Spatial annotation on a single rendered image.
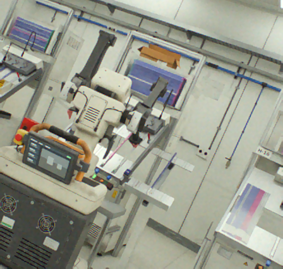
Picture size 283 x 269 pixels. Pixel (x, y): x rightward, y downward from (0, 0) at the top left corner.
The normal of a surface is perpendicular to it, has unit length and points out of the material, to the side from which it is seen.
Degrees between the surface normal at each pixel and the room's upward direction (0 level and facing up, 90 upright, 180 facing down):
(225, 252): 90
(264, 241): 44
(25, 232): 90
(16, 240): 90
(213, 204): 90
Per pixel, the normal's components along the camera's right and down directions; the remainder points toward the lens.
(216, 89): -0.35, -0.12
